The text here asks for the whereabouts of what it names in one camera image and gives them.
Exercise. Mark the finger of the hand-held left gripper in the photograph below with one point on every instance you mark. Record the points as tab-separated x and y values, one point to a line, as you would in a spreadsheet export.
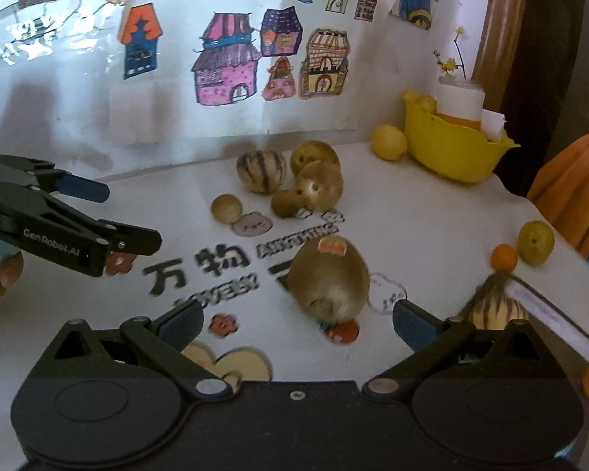
132	240
83	187

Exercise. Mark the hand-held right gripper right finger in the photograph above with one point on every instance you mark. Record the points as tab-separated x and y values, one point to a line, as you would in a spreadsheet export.
412	324

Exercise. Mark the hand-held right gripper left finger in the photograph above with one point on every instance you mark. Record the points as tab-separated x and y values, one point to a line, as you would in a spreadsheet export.
184	326

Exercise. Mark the large kiwi with sticker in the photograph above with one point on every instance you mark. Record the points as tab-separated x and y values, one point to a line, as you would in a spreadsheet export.
329	284

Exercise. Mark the clear plastic tray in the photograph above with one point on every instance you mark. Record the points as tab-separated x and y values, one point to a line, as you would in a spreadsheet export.
545	311

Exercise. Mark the striped round melon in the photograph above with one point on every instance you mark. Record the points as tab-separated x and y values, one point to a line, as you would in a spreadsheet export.
261	171
491	311

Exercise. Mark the yellow-green pear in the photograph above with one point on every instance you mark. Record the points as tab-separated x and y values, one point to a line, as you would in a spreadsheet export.
535	243

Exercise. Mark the brown pear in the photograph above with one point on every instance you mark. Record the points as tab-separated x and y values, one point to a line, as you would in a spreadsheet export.
324	186
314	154

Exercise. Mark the white printed tablecloth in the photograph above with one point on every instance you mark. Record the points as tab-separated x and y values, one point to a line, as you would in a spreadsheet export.
422	216

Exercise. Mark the small kiwi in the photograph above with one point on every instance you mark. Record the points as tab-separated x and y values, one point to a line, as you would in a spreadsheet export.
285	203

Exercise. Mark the yellow plastic bowl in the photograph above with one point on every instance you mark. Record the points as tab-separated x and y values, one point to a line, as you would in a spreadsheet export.
451	152

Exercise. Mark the yellow lemon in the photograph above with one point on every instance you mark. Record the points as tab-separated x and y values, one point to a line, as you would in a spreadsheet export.
388	142

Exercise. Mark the small yellow fruit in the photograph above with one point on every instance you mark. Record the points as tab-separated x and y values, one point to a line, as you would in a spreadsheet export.
427	103

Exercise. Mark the white labelled jar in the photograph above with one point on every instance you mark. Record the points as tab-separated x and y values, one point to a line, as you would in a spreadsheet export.
459	100

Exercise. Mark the yellow flower twig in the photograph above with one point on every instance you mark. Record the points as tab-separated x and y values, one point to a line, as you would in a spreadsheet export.
450	64

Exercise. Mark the house drawings wall poster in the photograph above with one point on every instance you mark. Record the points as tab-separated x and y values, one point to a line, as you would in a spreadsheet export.
226	73

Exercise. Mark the wooden door frame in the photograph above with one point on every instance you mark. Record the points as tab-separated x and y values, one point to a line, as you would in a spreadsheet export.
503	19

